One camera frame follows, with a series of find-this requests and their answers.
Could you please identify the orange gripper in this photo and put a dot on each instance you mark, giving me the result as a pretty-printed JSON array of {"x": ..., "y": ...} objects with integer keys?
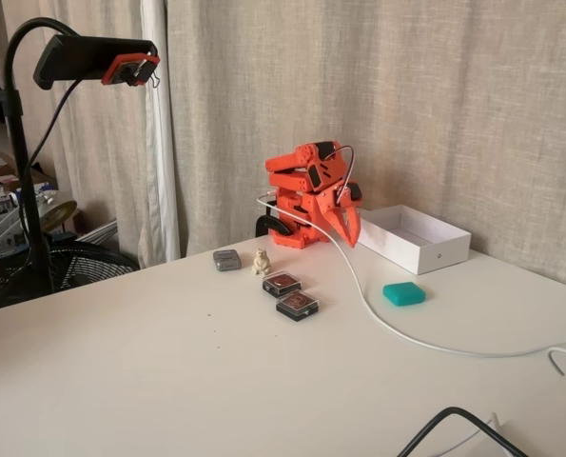
[{"x": 334, "y": 206}]

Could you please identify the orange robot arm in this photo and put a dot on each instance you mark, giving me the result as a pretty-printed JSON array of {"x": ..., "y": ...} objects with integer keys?
[{"x": 287, "y": 183}]

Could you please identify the white cardboard bin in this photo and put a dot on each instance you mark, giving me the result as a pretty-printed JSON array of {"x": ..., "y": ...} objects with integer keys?
[{"x": 442, "y": 257}]

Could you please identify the black table clamp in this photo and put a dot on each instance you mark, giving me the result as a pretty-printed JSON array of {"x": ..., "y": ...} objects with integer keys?
[{"x": 273, "y": 222}]

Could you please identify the black box with red coin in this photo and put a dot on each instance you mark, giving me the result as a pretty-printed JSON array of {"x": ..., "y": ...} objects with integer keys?
[
  {"x": 281, "y": 283},
  {"x": 298, "y": 304}
]

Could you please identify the cream bear figurine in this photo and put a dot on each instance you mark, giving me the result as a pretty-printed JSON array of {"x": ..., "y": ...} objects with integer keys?
[{"x": 261, "y": 261}]

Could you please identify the grey metal tin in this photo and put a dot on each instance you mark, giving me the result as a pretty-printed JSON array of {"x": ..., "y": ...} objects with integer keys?
[{"x": 226, "y": 261}]

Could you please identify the beige linen curtain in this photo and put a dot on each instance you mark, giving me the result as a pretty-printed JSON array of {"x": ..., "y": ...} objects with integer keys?
[{"x": 406, "y": 95}]

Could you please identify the black floor fan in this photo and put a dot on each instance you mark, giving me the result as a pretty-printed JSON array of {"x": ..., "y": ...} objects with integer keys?
[{"x": 87, "y": 266}]

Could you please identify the black phone holder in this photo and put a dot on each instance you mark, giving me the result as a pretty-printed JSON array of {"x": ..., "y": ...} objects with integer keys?
[{"x": 83, "y": 57}]

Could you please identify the black gooseneck stand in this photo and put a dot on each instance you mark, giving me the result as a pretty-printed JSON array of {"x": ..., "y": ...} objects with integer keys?
[{"x": 18, "y": 133}]

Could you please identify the black camera stand with phone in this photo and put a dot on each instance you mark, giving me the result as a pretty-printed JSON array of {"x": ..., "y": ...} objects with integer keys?
[{"x": 111, "y": 143}]

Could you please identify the red camera module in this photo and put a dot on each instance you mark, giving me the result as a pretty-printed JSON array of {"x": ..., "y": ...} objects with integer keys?
[{"x": 121, "y": 71}]

